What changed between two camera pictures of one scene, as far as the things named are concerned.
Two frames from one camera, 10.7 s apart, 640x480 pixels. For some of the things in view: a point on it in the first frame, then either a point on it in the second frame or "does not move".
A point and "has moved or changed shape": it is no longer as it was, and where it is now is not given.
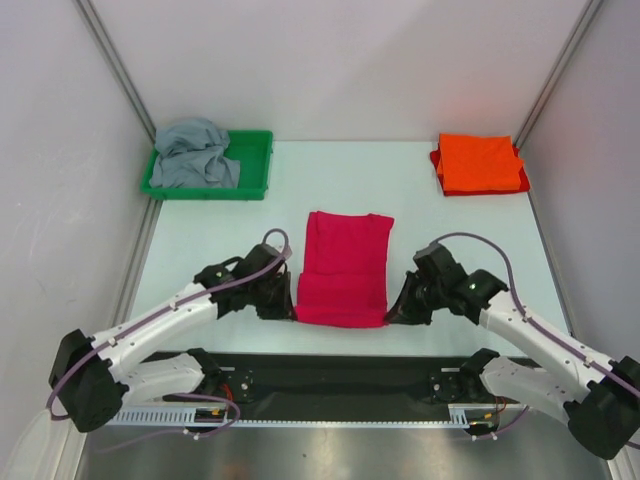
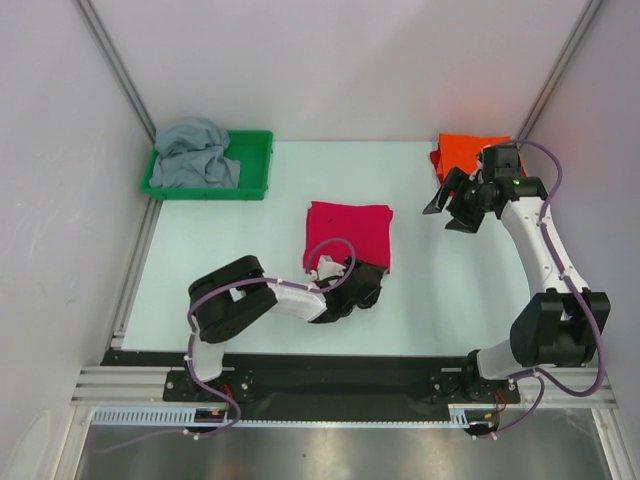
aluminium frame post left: (94, 21) does not move
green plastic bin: (253, 149) does not move
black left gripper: (283, 309) to (349, 262)
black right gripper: (410, 300) to (461, 198)
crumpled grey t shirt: (192, 154) does not move
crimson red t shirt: (343, 282) has moved or changed shape
